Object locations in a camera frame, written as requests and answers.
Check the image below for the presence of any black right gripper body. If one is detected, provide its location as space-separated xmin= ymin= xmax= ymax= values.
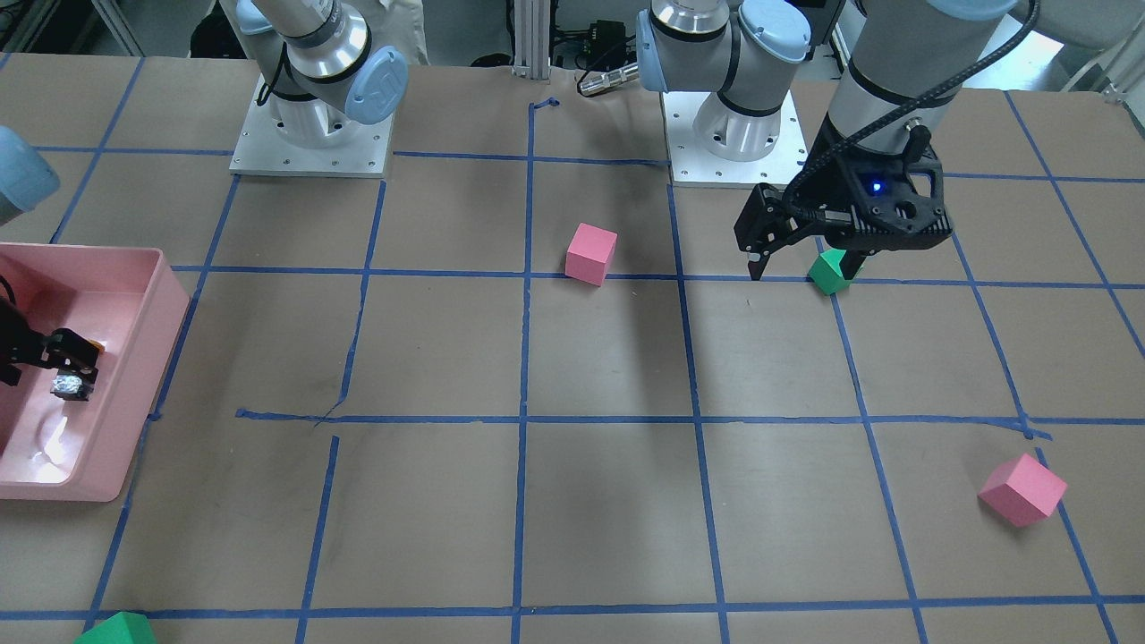
xmin=1 ymin=299 xmax=89 ymax=386

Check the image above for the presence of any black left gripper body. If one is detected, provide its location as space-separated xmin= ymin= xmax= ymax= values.
xmin=734 ymin=134 xmax=950 ymax=253

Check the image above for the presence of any yellow push button switch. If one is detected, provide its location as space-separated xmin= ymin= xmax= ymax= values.
xmin=48 ymin=341 xmax=104 ymax=401

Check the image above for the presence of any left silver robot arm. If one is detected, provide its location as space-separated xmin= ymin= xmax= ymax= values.
xmin=635 ymin=1 xmax=1041 ymax=280

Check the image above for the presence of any green cube near left gripper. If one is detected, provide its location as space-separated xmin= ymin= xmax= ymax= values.
xmin=807 ymin=249 xmax=854 ymax=296

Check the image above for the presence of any pink plastic bin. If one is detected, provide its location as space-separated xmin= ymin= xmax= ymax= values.
xmin=1 ymin=243 xmax=189 ymax=502

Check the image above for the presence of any pink cube centre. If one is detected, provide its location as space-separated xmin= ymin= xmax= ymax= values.
xmin=564 ymin=223 xmax=618 ymax=286

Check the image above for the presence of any pink cube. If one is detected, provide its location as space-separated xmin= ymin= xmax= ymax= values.
xmin=564 ymin=223 xmax=618 ymax=286
xmin=978 ymin=453 xmax=1068 ymax=529

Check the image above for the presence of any pink cube far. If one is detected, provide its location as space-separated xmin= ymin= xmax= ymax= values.
xmin=978 ymin=453 xmax=1068 ymax=529

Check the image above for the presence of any green cube at table edge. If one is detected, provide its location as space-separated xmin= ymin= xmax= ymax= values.
xmin=74 ymin=612 xmax=157 ymax=644

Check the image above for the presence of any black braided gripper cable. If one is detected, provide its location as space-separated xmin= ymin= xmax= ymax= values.
xmin=787 ymin=0 xmax=1043 ymax=211

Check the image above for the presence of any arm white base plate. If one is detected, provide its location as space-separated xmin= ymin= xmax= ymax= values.
xmin=661 ymin=91 xmax=807 ymax=189
xmin=229 ymin=78 xmax=395 ymax=180

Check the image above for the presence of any silver cable connector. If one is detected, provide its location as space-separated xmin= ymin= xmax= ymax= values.
xmin=577 ymin=63 xmax=640 ymax=97

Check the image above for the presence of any aluminium frame post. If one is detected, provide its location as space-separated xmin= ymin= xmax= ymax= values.
xmin=512 ymin=0 xmax=552 ymax=84

